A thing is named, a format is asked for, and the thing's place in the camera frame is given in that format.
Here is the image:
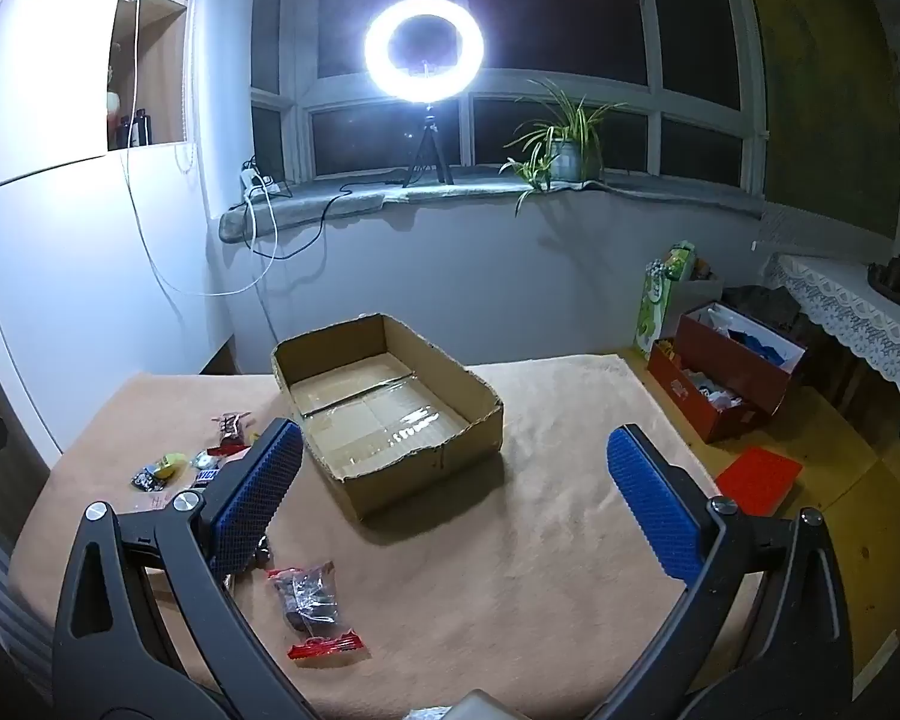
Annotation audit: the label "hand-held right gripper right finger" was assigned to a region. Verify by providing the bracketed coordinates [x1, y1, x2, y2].
[606, 424, 856, 720]

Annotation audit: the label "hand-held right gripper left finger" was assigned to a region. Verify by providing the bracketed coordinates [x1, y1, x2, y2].
[52, 418, 323, 720]

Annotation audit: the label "clear snack packet red ends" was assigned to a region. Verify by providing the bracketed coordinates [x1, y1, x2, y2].
[266, 559, 366, 662]

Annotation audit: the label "red wrapped candy packet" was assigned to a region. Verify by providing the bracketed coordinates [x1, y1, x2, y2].
[210, 411, 254, 445]

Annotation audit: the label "red flat lid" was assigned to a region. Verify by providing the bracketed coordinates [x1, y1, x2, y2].
[715, 446, 803, 517]

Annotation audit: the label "red storage box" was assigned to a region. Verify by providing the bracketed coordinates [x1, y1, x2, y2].
[647, 302, 807, 443]

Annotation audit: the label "green gift bag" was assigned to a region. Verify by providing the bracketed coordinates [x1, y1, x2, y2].
[634, 240, 698, 361]

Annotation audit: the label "grey cardboard box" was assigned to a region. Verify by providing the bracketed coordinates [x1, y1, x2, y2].
[671, 270, 725, 316]

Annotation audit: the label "white lace tablecloth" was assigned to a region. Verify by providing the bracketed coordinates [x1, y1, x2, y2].
[761, 251, 900, 443]

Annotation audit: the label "white power strip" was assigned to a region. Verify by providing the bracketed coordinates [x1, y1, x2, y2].
[240, 169, 282, 200]

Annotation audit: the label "dark figurine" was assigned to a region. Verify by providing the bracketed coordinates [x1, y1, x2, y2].
[868, 255, 900, 308]

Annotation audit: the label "potted spider plant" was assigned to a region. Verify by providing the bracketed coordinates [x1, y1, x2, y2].
[499, 79, 631, 215]

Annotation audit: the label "wooden shelf niche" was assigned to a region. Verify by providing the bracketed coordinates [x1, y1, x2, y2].
[107, 0, 196, 151]

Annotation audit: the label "white framed window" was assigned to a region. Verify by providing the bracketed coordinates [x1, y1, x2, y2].
[251, 0, 766, 192]

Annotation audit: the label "black cable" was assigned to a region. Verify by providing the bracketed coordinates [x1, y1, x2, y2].
[240, 157, 410, 260]

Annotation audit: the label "white cable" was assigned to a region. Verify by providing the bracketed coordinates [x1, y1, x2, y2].
[116, 0, 278, 297]

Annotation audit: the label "ring light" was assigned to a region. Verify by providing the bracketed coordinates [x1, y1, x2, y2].
[364, 0, 487, 104]

